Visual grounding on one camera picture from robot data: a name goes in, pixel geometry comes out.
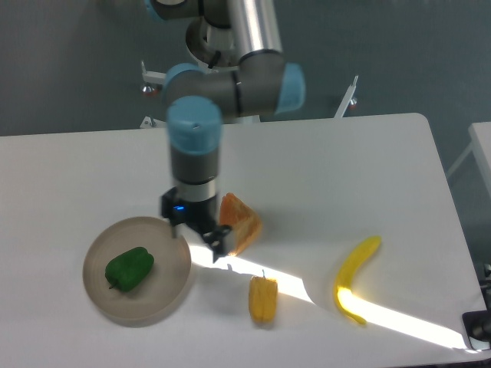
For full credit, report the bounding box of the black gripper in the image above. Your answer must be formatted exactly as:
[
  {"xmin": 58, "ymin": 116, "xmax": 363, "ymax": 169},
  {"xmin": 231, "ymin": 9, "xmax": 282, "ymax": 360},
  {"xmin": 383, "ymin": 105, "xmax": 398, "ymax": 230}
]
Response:
[{"xmin": 160, "ymin": 187, "xmax": 236, "ymax": 263}]

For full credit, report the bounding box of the green toy pepper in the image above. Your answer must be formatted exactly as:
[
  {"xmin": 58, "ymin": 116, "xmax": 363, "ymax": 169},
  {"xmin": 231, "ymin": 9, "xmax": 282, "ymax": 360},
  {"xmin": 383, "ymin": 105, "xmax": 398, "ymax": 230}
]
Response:
[{"xmin": 104, "ymin": 247, "xmax": 154, "ymax": 292}]

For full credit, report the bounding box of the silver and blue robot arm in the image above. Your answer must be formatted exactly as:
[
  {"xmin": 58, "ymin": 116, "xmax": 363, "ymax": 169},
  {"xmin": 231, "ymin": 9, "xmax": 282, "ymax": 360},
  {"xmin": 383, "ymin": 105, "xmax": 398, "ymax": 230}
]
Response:
[{"xmin": 146, "ymin": 1, "xmax": 306, "ymax": 259}]

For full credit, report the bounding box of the beige round plate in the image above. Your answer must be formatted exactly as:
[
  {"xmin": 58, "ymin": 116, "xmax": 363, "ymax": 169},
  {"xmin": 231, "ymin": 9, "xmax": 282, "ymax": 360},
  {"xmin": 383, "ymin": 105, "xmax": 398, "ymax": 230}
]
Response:
[{"xmin": 82, "ymin": 216, "xmax": 191, "ymax": 327}]

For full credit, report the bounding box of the yellow toy pepper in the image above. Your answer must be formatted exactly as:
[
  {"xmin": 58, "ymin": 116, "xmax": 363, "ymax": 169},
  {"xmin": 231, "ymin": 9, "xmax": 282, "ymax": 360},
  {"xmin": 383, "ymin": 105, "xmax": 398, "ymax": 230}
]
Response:
[{"xmin": 249, "ymin": 272, "xmax": 278, "ymax": 324}]

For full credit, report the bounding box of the orange triangular toy bread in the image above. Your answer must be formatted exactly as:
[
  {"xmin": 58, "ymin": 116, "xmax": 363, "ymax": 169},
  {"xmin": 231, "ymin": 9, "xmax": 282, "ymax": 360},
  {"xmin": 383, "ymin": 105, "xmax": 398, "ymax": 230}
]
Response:
[{"xmin": 219, "ymin": 192, "xmax": 262, "ymax": 256}]

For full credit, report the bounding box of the yellow toy banana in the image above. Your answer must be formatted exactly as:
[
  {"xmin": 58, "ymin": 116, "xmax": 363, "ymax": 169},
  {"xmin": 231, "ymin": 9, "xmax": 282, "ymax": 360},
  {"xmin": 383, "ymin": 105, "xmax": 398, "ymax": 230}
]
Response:
[{"xmin": 332, "ymin": 235, "xmax": 382, "ymax": 326}]

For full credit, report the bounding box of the white side table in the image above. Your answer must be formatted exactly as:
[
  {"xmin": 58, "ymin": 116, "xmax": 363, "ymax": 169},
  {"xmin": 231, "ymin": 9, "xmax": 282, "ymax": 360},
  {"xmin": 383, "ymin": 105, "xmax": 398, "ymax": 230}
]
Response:
[{"xmin": 446, "ymin": 122, "xmax": 490, "ymax": 191}]

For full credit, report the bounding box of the black cable on pedestal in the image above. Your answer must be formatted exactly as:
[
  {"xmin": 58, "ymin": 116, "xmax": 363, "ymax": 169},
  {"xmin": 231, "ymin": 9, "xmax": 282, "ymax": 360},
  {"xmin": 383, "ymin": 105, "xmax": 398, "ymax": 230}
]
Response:
[{"xmin": 206, "ymin": 49, "xmax": 222, "ymax": 72}]

